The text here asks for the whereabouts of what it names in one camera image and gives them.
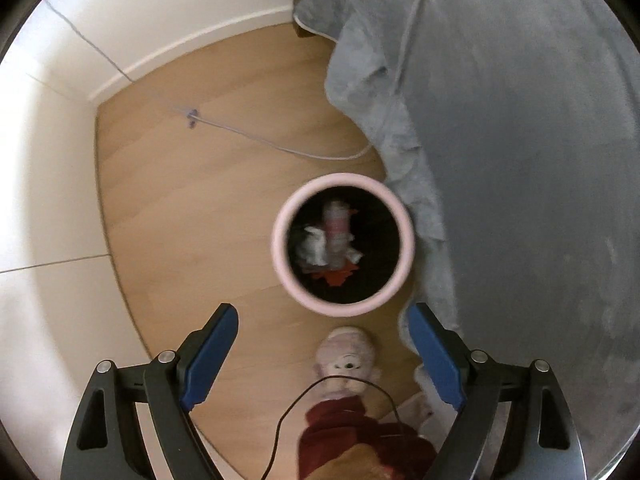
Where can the pile of red paper butterflies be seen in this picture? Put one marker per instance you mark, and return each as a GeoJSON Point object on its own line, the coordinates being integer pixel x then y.
{"type": "Point", "coordinates": [340, 276]}

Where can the pink round waste bin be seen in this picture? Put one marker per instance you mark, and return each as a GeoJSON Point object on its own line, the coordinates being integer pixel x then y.
{"type": "Point", "coordinates": [295, 285]}

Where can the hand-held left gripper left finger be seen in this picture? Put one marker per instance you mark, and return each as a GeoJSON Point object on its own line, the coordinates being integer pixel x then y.
{"type": "Point", "coordinates": [210, 355]}

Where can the grey bed sheet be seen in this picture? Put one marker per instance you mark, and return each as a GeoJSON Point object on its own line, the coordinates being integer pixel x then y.
{"type": "Point", "coordinates": [525, 160]}

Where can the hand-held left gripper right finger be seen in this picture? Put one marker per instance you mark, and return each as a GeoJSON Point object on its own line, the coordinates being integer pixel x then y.
{"type": "Point", "coordinates": [432, 355]}

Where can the plush bear toy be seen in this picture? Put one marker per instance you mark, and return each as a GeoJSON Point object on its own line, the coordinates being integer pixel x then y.
{"type": "Point", "coordinates": [360, 440]}

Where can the plastic bottle with red label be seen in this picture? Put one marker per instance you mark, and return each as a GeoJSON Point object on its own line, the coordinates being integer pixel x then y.
{"type": "Point", "coordinates": [336, 227]}

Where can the white tissue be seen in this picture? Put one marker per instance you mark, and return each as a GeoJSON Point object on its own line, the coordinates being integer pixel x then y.
{"type": "Point", "coordinates": [311, 247]}

